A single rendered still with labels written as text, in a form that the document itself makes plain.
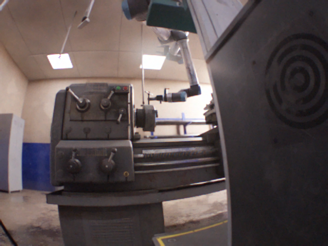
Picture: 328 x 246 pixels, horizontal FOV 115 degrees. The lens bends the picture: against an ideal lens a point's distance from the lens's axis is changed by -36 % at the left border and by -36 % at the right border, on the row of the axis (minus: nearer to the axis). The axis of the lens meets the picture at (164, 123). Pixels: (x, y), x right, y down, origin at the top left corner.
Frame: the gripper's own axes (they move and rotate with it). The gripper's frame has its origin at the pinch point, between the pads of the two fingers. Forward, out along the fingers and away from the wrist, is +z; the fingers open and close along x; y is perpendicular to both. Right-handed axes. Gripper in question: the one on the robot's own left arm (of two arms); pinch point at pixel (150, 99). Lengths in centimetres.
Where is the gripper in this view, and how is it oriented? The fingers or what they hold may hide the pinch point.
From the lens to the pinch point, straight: 153.7
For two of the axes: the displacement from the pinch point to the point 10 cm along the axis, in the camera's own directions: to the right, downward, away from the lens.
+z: -9.6, 0.2, 2.8
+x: 2.8, -0.5, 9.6
